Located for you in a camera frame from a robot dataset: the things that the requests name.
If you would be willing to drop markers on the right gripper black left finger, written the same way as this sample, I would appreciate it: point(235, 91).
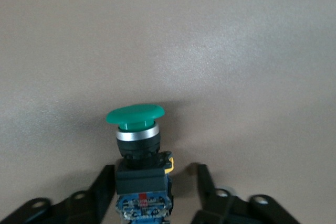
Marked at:
point(86, 205)

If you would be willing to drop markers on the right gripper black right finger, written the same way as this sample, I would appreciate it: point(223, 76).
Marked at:
point(218, 208)

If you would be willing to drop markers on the green mushroom push button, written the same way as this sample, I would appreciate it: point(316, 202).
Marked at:
point(135, 115)

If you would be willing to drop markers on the brown table cover mat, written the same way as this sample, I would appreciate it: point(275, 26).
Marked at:
point(236, 51)

